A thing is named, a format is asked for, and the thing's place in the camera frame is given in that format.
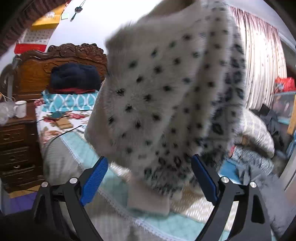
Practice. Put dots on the white mug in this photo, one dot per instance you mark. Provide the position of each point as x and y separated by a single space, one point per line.
20 110

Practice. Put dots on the clear plastic storage box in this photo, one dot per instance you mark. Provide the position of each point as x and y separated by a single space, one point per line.
284 104

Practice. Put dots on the grey jacket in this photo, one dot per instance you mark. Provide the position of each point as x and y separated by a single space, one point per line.
261 185

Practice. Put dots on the white spotted fleece garment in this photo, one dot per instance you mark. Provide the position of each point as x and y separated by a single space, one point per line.
161 92

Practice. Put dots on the black wall ornament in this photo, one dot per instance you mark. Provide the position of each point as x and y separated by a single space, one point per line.
78 9

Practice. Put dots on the teal patterned pillow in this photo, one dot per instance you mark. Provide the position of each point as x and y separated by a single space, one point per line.
69 100

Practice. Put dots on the dark wooden nightstand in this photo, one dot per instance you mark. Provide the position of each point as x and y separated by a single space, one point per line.
18 148

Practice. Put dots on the red bag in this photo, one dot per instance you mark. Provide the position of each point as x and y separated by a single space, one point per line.
285 84

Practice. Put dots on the carved wooden headboard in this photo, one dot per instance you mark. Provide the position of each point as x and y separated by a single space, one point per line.
32 74

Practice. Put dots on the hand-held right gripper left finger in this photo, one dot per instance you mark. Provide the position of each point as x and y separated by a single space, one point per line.
94 176

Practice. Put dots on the dark clothes pile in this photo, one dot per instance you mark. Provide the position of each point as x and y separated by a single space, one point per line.
272 122

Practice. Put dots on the beige patterned folded quilt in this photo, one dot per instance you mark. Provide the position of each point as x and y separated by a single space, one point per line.
254 132

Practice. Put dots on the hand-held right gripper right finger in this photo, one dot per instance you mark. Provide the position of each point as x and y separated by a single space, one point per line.
205 178

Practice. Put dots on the floral bed sheet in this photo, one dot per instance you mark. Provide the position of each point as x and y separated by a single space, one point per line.
46 134

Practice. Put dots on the navy folded clothing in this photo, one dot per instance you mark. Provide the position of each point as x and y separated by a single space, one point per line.
74 76

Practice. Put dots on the clear plastic bag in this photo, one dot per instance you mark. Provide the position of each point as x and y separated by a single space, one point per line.
5 113

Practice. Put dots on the pink leaf-print curtain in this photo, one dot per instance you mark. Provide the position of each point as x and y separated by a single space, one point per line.
259 58

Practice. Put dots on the wall calendar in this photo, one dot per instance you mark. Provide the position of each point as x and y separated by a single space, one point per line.
39 37

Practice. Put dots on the red folded cloth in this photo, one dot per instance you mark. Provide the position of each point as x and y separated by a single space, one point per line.
69 90

